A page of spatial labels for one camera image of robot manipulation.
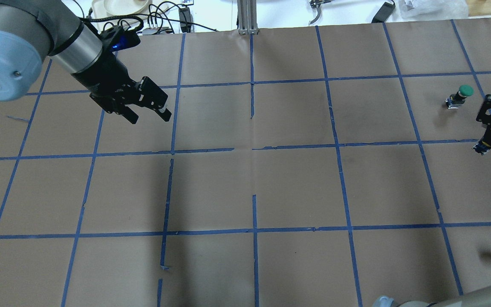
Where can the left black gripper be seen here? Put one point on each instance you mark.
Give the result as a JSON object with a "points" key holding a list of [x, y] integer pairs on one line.
{"points": [[102, 75]]}

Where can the green push button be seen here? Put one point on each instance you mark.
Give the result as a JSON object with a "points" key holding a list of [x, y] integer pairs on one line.
{"points": [[455, 101]]}

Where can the beige plate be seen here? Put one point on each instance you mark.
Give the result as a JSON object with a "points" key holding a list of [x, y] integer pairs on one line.
{"points": [[107, 8]]}

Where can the wooden cutting board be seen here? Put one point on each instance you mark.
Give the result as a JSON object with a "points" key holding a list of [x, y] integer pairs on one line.
{"points": [[479, 7]]}

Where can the black power adapter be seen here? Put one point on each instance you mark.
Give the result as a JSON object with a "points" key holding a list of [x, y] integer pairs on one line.
{"points": [[185, 19]]}

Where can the clear plastic bag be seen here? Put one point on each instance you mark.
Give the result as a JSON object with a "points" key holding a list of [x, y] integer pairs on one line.
{"points": [[418, 10]]}

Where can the black laptop charger brick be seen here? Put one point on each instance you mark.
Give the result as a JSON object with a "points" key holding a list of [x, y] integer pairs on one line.
{"points": [[384, 12]]}

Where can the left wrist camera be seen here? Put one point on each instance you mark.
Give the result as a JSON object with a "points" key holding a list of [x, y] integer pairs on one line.
{"points": [[117, 38]]}

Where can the aluminium frame post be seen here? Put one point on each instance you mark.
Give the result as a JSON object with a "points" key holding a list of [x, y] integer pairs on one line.
{"points": [[247, 17]]}

